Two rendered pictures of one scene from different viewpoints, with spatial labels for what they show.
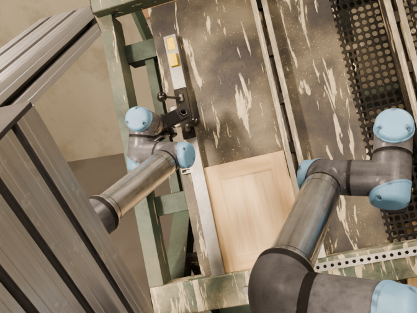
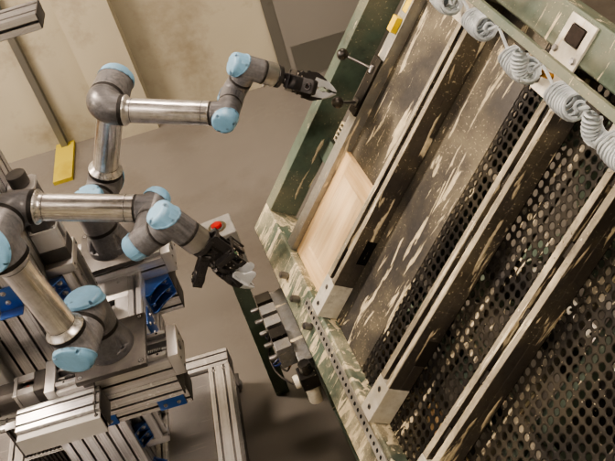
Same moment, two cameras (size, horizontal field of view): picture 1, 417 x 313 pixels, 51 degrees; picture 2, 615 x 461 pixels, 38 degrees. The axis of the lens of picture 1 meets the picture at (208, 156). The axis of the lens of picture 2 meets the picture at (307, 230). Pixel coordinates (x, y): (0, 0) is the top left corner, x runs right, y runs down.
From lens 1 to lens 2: 235 cm
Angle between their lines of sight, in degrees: 56
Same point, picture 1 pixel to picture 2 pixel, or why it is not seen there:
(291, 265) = (17, 199)
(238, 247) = (313, 241)
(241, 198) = (339, 206)
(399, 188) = (125, 244)
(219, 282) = (284, 251)
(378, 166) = (138, 224)
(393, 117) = (157, 208)
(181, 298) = (268, 232)
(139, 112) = (233, 60)
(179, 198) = not seen: hidden behind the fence
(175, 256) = not seen: hidden behind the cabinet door
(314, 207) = (85, 201)
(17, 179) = not seen: outside the picture
